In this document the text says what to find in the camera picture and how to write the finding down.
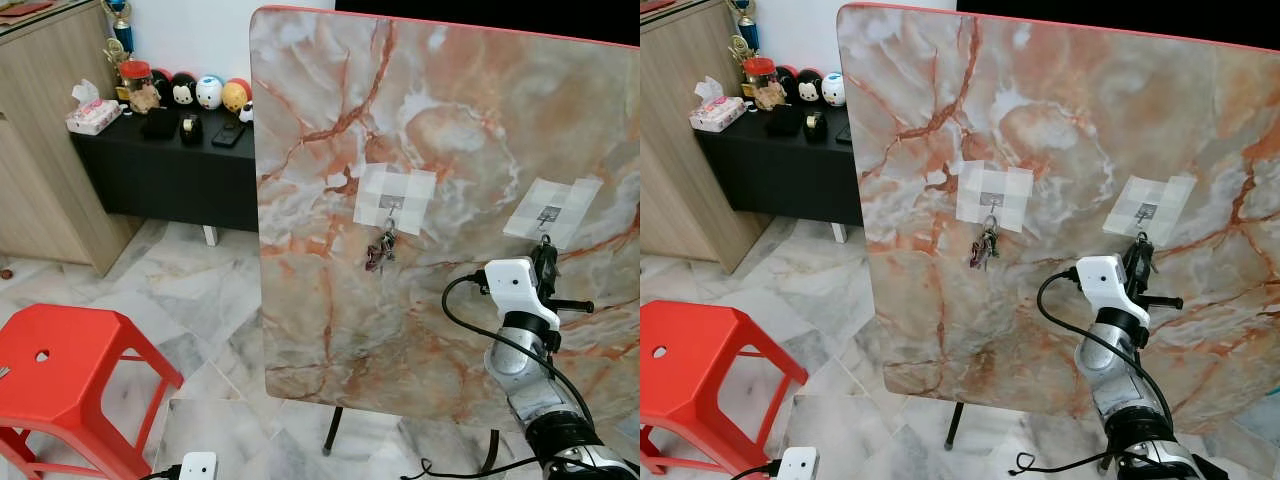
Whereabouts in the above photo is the dark key bunch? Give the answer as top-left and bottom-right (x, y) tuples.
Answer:
(364, 217), (400, 274)
(967, 214), (1002, 272)

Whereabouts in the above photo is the metal hook on tape patch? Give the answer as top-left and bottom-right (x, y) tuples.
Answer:
(352, 161), (439, 237)
(954, 159), (1035, 234)
(502, 176), (605, 252)
(1102, 173), (1199, 247)

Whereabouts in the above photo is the red plastic stool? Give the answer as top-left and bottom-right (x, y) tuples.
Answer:
(0, 304), (187, 480)
(640, 299), (810, 478)

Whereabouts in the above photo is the marble folding table top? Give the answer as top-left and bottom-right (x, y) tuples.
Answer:
(247, 4), (641, 407)
(834, 1), (1280, 422)

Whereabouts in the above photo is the light wood cabinet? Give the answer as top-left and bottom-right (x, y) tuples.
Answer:
(640, 0), (772, 274)
(0, 0), (142, 278)

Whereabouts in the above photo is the pink white tissue box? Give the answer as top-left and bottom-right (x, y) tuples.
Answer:
(687, 76), (747, 133)
(65, 79), (124, 137)

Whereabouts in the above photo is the black television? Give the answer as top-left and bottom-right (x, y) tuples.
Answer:
(334, 0), (641, 48)
(957, 0), (1280, 50)

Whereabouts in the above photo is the black low tv console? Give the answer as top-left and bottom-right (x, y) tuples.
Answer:
(694, 100), (864, 228)
(69, 104), (262, 235)

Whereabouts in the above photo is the black wallet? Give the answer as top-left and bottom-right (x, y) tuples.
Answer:
(139, 107), (182, 140)
(764, 104), (807, 137)

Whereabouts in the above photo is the red lidded snack jar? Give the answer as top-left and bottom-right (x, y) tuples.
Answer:
(117, 59), (162, 114)
(741, 56), (787, 110)

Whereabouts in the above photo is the blue trophy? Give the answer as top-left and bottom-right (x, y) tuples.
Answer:
(727, 0), (762, 52)
(102, 0), (137, 54)

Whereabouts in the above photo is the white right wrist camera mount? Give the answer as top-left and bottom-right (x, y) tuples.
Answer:
(482, 257), (562, 327)
(1077, 254), (1154, 322)

